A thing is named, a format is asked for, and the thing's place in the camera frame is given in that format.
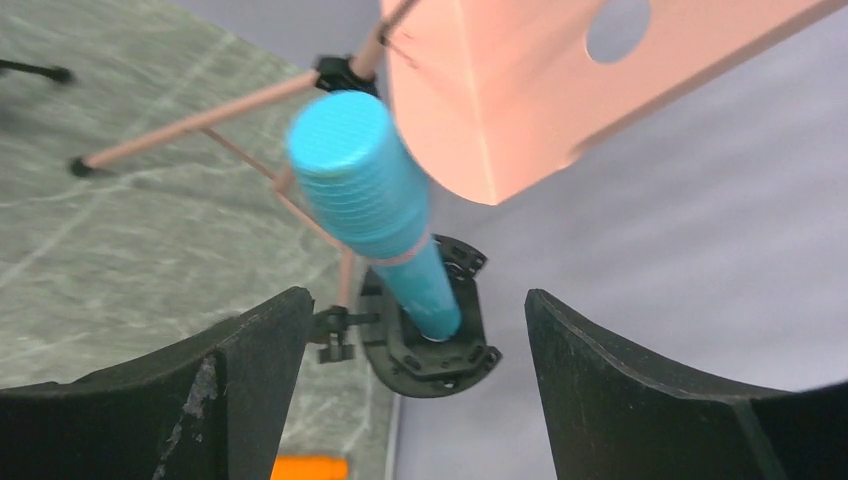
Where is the pink music stand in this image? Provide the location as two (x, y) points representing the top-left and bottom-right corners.
(68, 0), (848, 313)

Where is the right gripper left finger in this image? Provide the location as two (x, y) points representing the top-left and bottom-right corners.
(1, 287), (313, 479)

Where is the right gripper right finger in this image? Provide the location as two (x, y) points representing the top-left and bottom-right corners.
(525, 289), (847, 480)

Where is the orange microphone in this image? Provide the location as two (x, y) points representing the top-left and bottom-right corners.
(270, 455), (350, 480)

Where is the tripod shock mount stand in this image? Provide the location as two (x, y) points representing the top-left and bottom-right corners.
(0, 59), (75, 84)

